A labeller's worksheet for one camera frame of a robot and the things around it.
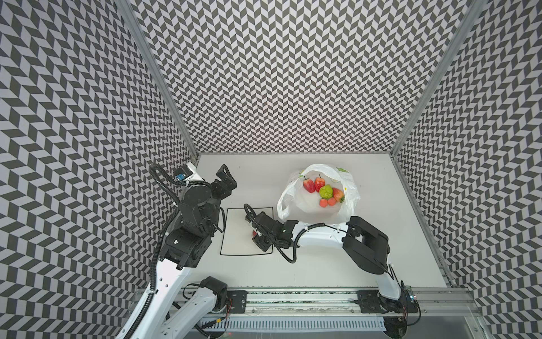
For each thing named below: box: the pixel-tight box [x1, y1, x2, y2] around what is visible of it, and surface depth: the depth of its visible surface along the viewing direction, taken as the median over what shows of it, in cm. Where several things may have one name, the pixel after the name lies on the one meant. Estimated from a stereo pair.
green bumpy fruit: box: [318, 184, 334, 200], surface depth 99 cm
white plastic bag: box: [276, 163, 361, 224], surface depth 79 cm
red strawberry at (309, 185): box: [302, 175, 316, 193], surface depth 104 cm
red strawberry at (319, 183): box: [314, 173, 326, 193], surface depth 104 cm
